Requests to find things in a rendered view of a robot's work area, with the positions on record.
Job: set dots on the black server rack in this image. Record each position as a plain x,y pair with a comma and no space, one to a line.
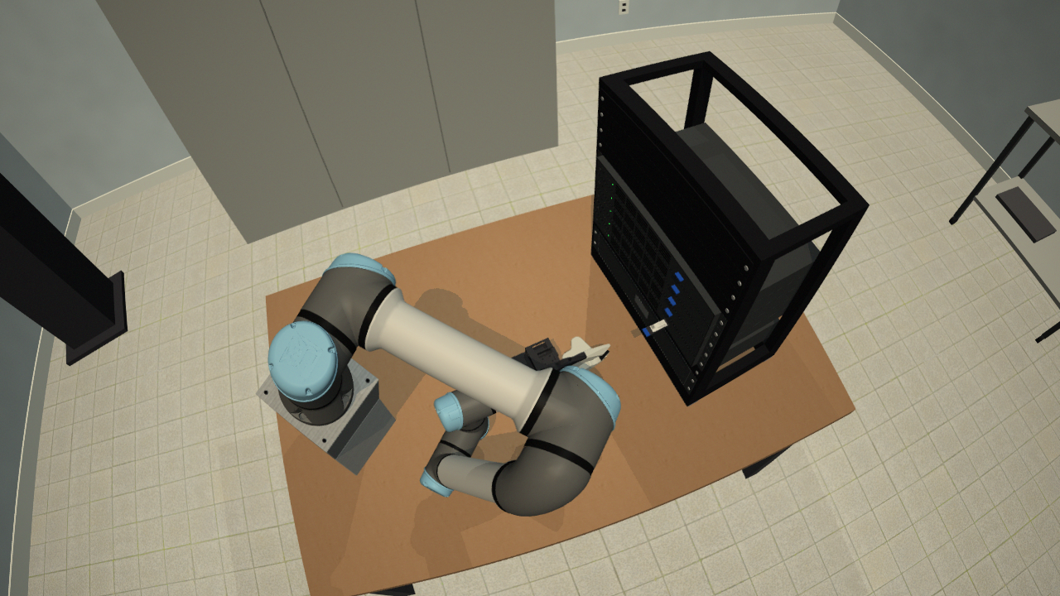
670,218

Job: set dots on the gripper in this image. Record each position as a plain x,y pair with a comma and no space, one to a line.
535,358

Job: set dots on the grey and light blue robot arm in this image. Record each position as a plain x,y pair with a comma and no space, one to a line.
570,413

